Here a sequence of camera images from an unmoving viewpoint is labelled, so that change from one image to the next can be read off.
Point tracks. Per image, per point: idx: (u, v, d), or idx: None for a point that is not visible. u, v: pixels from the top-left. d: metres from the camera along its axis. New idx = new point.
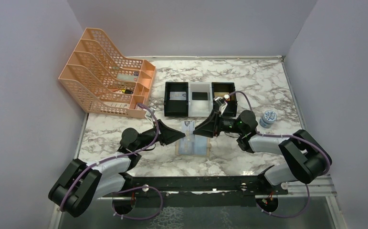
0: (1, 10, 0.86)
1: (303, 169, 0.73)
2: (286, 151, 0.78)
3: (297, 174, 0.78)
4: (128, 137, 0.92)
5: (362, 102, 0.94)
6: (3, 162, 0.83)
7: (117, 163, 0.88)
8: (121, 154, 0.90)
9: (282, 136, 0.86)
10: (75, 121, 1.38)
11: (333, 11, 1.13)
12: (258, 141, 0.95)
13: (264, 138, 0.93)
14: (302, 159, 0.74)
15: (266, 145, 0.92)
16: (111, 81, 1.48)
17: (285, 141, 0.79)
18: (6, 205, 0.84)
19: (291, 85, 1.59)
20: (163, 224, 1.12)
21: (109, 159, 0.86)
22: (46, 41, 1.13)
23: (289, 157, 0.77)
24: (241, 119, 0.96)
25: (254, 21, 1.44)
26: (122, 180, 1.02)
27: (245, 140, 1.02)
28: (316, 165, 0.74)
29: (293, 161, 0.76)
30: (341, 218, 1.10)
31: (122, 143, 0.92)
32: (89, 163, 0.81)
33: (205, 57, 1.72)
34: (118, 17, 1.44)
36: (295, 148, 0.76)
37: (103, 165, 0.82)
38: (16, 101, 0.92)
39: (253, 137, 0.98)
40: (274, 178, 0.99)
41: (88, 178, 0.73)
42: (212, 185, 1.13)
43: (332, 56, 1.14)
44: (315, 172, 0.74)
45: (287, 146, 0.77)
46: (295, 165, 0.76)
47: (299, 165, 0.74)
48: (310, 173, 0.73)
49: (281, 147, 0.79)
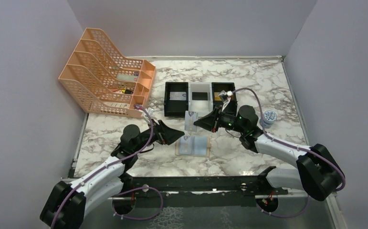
0: (0, 9, 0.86)
1: (318, 187, 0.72)
2: (302, 168, 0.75)
3: (310, 190, 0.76)
4: (131, 133, 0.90)
5: (362, 102, 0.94)
6: (3, 162, 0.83)
7: (108, 174, 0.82)
8: (111, 162, 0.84)
9: (298, 149, 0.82)
10: (75, 121, 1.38)
11: (334, 10, 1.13)
12: (267, 144, 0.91)
13: (274, 142, 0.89)
14: (319, 178, 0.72)
15: (275, 150, 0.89)
16: (111, 81, 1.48)
17: (302, 158, 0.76)
18: (5, 205, 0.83)
19: (291, 85, 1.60)
20: (163, 224, 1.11)
21: (97, 172, 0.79)
22: (46, 41, 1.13)
23: (305, 174, 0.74)
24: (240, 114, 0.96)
25: (253, 21, 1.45)
26: (120, 183, 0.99)
27: (249, 138, 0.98)
28: (331, 184, 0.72)
29: (309, 178, 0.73)
30: (341, 218, 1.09)
31: (122, 139, 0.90)
32: (73, 184, 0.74)
33: (205, 57, 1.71)
34: (118, 16, 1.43)
36: (312, 166, 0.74)
37: (90, 182, 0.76)
38: (17, 101, 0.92)
39: (260, 138, 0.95)
40: (276, 181, 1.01)
41: (73, 204, 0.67)
42: (212, 185, 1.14)
43: (332, 56, 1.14)
44: (329, 190, 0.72)
45: (305, 163, 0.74)
46: (310, 182, 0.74)
47: (316, 184, 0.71)
48: (324, 192, 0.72)
49: (298, 163, 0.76)
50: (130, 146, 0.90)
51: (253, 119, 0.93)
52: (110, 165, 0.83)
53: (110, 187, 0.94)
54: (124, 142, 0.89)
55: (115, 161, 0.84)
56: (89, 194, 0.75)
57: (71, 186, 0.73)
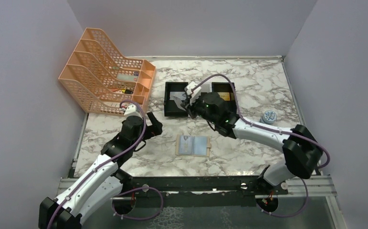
0: (0, 8, 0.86)
1: (304, 169, 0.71)
2: (289, 152, 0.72)
3: (294, 171, 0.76)
4: (133, 121, 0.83)
5: (362, 102, 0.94)
6: (3, 162, 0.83)
7: (98, 179, 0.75)
8: (99, 164, 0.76)
9: (281, 132, 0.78)
10: (75, 121, 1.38)
11: (333, 10, 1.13)
12: (247, 131, 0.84)
13: (255, 129, 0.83)
14: (304, 159, 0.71)
15: (257, 135, 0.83)
16: (111, 81, 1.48)
17: (288, 142, 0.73)
18: (5, 205, 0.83)
19: (291, 85, 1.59)
20: (163, 224, 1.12)
21: (84, 180, 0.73)
22: (46, 41, 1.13)
23: (291, 158, 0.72)
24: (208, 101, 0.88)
25: (253, 21, 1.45)
26: (119, 184, 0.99)
27: (224, 124, 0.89)
28: (314, 161, 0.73)
29: (295, 161, 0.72)
30: (341, 218, 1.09)
31: (124, 127, 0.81)
32: (58, 200, 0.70)
33: (205, 57, 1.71)
34: (118, 16, 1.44)
36: (298, 149, 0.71)
37: (78, 193, 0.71)
38: (16, 101, 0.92)
39: (237, 124, 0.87)
40: (275, 179, 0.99)
41: (61, 221, 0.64)
42: (212, 185, 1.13)
43: (332, 56, 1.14)
44: (313, 168, 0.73)
45: (291, 148, 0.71)
46: (296, 164, 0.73)
47: (303, 166, 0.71)
48: (309, 171, 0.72)
49: (284, 149, 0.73)
50: (131, 136, 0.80)
51: (221, 103, 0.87)
52: (99, 168, 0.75)
53: (109, 190, 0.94)
54: (126, 130, 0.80)
55: (105, 162, 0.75)
56: (80, 204, 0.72)
57: (58, 201, 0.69)
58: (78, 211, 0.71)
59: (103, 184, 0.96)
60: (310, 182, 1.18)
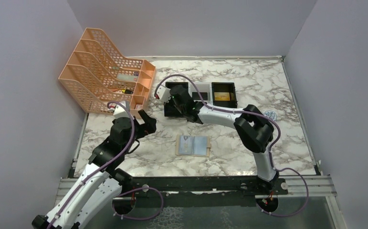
0: (1, 8, 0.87)
1: (254, 142, 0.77)
2: (239, 129, 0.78)
3: (248, 147, 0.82)
4: (123, 125, 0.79)
5: (363, 101, 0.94)
6: (3, 162, 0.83)
7: (87, 191, 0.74)
8: (88, 176, 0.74)
9: (235, 112, 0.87)
10: (75, 121, 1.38)
11: (333, 10, 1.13)
12: (209, 115, 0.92)
13: (214, 112, 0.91)
14: (254, 133, 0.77)
15: (217, 118, 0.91)
16: (111, 81, 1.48)
17: (237, 119, 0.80)
18: (5, 205, 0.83)
19: (291, 85, 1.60)
20: (163, 224, 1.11)
21: (73, 194, 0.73)
22: (46, 41, 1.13)
23: (243, 134, 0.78)
24: (173, 91, 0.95)
25: (253, 21, 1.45)
26: (118, 187, 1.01)
27: (190, 111, 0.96)
28: (264, 136, 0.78)
29: (246, 136, 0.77)
30: (341, 218, 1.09)
31: (113, 131, 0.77)
32: (49, 217, 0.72)
33: (205, 57, 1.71)
34: (118, 16, 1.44)
36: (247, 124, 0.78)
37: (67, 209, 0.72)
38: (16, 101, 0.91)
39: (202, 109, 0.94)
40: (263, 171, 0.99)
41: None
42: (212, 185, 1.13)
43: (332, 56, 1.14)
44: (264, 142, 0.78)
45: (241, 123, 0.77)
46: (247, 139, 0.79)
47: (253, 140, 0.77)
48: (260, 145, 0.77)
49: (235, 125, 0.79)
50: (120, 140, 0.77)
51: (184, 92, 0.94)
52: (87, 180, 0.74)
53: (107, 193, 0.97)
54: (115, 135, 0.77)
55: (93, 173, 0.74)
56: (72, 219, 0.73)
57: (48, 219, 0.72)
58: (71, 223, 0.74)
59: (101, 188, 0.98)
60: (310, 182, 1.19)
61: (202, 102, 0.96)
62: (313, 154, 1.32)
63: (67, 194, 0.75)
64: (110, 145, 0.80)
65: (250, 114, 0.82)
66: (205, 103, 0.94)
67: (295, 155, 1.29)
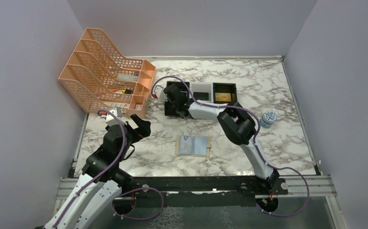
0: (1, 8, 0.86)
1: (236, 135, 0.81)
2: (222, 122, 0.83)
3: (230, 140, 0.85)
4: (116, 132, 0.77)
5: (363, 101, 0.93)
6: (3, 162, 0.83)
7: (81, 202, 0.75)
8: (81, 188, 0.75)
9: (219, 107, 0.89)
10: (75, 122, 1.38)
11: (333, 10, 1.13)
12: (197, 110, 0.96)
13: (202, 107, 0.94)
14: (235, 127, 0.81)
15: (205, 112, 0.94)
16: (111, 81, 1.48)
17: (221, 113, 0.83)
18: (4, 205, 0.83)
19: (291, 85, 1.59)
20: (163, 224, 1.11)
21: (68, 207, 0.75)
22: (46, 40, 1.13)
23: (225, 127, 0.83)
24: (166, 89, 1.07)
25: (253, 21, 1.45)
26: (117, 189, 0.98)
27: (182, 107, 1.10)
28: (245, 130, 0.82)
29: (228, 129, 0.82)
30: (341, 218, 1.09)
31: (106, 140, 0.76)
32: None
33: (205, 57, 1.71)
34: (118, 16, 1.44)
36: (229, 119, 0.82)
37: (63, 221, 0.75)
38: (16, 101, 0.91)
39: (191, 105, 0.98)
40: (257, 168, 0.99)
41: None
42: (212, 185, 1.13)
43: (332, 56, 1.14)
44: (245, 135, 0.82)
45: (224, 118, 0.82)
46: (229, 132, 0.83)
47: (234, 132, 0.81)
48: (241, 138, 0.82)
49: (218, 119, 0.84)
50: (113, 149, 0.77)
51: (174, 89, 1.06)
52: (81, 191, 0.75)
53: (106, 197, 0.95)
54: (108, 144, 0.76)
55: (86, 185, 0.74)
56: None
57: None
58: None
59: (101, 191, 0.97)
60: (310, 182, 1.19)
61: (193, 98, 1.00)
62: (313, 154, 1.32)
63: (63, 205, 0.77)
64: (102, 153, 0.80)
65: (234, 109, 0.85)
66: (195, 99, 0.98)
67: (295, 155, 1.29)
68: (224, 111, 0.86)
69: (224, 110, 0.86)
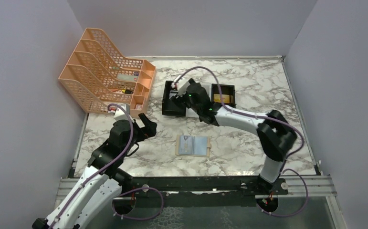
0: (1, 8, 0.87)
1: (278, 150, 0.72)
2: (262, 136, 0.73)
3: (269, 154, 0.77)
4: (122, 128, 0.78)
5: (362, 101, 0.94)
6: (3, 161, 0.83)
7: (86, 193, 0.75)
8: (86, 179, 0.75)
9: (257, 117, 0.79)
10: (75, 122, 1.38)
11: (333, 11, 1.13)
12: (227, 118, 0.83)
13: (235, 114, 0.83)
14: (277, 141, 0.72)
15: (237, 121, 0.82)
16: (111, 81, 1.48)
17: (261, 126, 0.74)
18: (3, 206, 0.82)
19: (291, 85, 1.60)
20: (163, 224, 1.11)
21: (72, 198, 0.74)
22: (47, 40, 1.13)
23: (265, 141, 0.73)
24: (190, 89, 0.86)
25: (253, 21, 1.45)
26: (118, 187, 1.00)
27: (206, 113, 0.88)
28: (287, 144, 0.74)
29: (269, 143, 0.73)
30: (341, 218, 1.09)
31: (113, 134, 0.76)
32: (49, 220, 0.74)
33: (205, 57, 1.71)
34: (118, 16, 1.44)
36: (272, 132, 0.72)
37: (67, 212, 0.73)
38: (15, 101, 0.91)
39: (219, 111, 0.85)
40: (270, 175, 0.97)
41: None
42: (212, 185, 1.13)
43: (332, 56, 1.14)
44: (287, 150, 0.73)
45: (265, 130, 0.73)
46: (269, 147, 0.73)
47: (276, 148, 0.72)
48: (282, 154, 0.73)
49: (258, 131, 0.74)
50: (119, 142, 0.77)
51: (202, 91, 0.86)
52: (86, 182, 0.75)
53: (107, 194, 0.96)
54: (115, 139, 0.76)
55: (91, 176, 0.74)
56: (72, 222, 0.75)
57: (48, 223, 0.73)
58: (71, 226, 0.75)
59: (101, 189, 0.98)
60: (310, 182, 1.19)
61: (220, 103, 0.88)
62: (313, 154, 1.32)
63: (68, 197, 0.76)
64: (108, 148, 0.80)
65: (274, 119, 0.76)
66: (224, 105, 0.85)
67: (295, 155, 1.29)
68: (263, 122, 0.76)
69: (263, 122, 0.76)
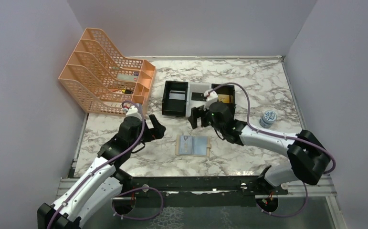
0: (1, 8, 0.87)
1: (310, 174, 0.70)
2: (293, 158, 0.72)
3: (299, 175, 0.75)
4: (131, 123, 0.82)
5: (362, 101, 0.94)
6: (2, 161, 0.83)
7: (94, 182, 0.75)
8: (97, 168, 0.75)
9: (286, 137, 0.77)
10: (75, 122, 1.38)
11: (333, 11, 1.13)
12: (253, 137, 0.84)
13: (260, 134, 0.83)
14: (310, 165, 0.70)
15: (263, 141, 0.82)
16: (111, 81, 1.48)
17: (293, 148, 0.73)
18: (3, 206, 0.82)
19: (291, 85, 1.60)
20: (163, 224, 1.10)
21: (81, 184, 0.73)
22: (46, 41, 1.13)
23: (296, 163, 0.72)
24: (213, 109, 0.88)
25: (253, 21, 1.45)
26: (120, 185, 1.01)
27: (230, 131, 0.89)
28: (320, 167, 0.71)
29: (300, 166, 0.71)
30: (341, 218, 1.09)
31: (121, 128, 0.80)
32: (55, 205, 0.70)
33: (205, 57, 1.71)
34: (118, 16, 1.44)
36: (304, 155, 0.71)
37: (75, 198, 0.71)
38: (15, 101, 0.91)
39: (244, 130, 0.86)
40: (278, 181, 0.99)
41: (59, 226, 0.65)
42: (212, 185, 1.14)
43: (331, 56, 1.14)
44: (319, 174, 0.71)
45: (296, 153, 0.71)
46: (300, 169, 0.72)
47: (308, 171, 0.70)
48: (315, 177, 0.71)
49: (289, 153, 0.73)
50: (127, 137, 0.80)
51: (226, 110, 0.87)
52: (96, 171, 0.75)
53: (108, 191, 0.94)
54: (123, 132, 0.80)
55: (101, 165, 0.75)
56: (77, 210, 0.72)
57: (55, 207, 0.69)
58: (75, 215, 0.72)
59: (102, 185, 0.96)
60: None
61: (244, 121, 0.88)
62: None
63: (75, 184, 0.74)
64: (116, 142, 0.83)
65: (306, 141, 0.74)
66: (249, 124, 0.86)
67: None
68: (294, 144, 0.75)
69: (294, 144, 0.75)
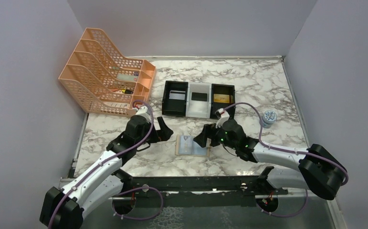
0: (1, 8, 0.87)
1: (325, 188, 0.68)
2: (305, 173, 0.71)
3: (314, 190, 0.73)
4: (138, 121, 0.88)
5: (362, 101, 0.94)
6: (2, 161, 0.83)
7: (103, 172, 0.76)
8: (106, 159, 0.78)
9: (298, 153, 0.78)
10: (75, 122, 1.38)
11: (333, 10, 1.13)
12: (265, 154, 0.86)
13: (272, 151, 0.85)
14: (323, 178, 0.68)
15: (275, 158, 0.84)
16: (111, 81, 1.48)
17: (304, 162, 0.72)
18: (3, 206, 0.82)
19: (291, 85, 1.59)
20: (163, 224, 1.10)
21: (90, 172, 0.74)
22: (46, 41, 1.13)
23: (309, 178, 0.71)
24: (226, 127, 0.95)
25: (253, 21, 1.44)
26: (121, 184, 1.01)
27: (244, 149, 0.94)
28: (335, 181, 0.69)
29: (314, 181, 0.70)
30: (341, 218, 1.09)
31: (129, 126, 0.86)
32: (64, 190, 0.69)
33: (205, 57, 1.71)
34: (118, 16, 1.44)
36: (316, 169, 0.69)
37: (84, 184, 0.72)
38: (15, 101, 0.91)
39: (257, 147, 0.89)
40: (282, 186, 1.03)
41: (68, 210, 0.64)
42: (212, 185, 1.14)
43: (331, 56, 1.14)
44: (335, 188, 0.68)
45: (308, 168, 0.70)
46: (315, 183, 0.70)
47: (322, 185, 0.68)
48: (331, 191, 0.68)
49: (300, 168, 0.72)
50: (134, 135, 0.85)
51: (238, 129, 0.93)
52: (105, 161, 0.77)
53: (110, 187, 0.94)
54: (131, 130, 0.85)
55: (110, 157, 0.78)
56: (84, 197, 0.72)
57: (64, 191, 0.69)
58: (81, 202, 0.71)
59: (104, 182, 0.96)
60: None
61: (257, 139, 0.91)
62: None
63: (83, 172, 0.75)
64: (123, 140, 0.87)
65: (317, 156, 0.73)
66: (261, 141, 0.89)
67: None
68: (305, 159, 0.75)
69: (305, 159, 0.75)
